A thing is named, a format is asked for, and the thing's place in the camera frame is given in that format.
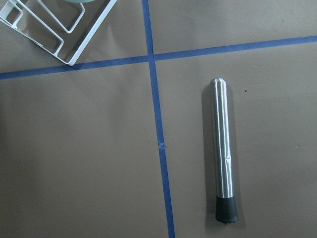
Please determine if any mint green cup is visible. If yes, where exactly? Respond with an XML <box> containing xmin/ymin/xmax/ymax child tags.
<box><xmin>65</xmin><ymin>0</ymin><xmax>94</xmax><ymax>3</ymax></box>

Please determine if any steel muddler black tip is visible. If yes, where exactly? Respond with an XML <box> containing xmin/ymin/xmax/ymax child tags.
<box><xmin>210</xmin><ymin>78</ymin><xmax>238</xmax><ymax>224</ymax></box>

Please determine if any white wire cup rack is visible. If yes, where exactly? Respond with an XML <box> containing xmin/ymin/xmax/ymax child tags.
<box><xmin>0</xmin><ymin>0</ymin><xmax>116</xmax><ymax>66</ymax></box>

